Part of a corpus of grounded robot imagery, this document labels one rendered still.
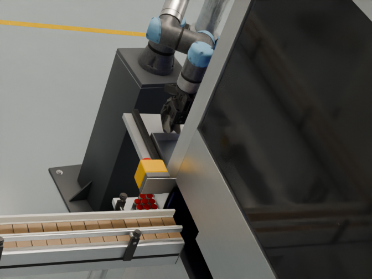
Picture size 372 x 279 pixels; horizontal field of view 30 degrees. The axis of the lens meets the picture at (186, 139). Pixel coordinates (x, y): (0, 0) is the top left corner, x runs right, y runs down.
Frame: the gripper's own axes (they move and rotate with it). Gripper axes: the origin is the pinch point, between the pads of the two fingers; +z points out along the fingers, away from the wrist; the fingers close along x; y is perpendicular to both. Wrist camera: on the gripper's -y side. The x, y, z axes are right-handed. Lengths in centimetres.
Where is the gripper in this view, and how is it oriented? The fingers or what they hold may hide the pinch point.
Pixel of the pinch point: (166, 130)
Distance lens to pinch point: 231.7
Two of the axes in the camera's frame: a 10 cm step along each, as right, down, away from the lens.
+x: 8.9, 0.2, 4.6
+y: 3.3, 6.7, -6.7
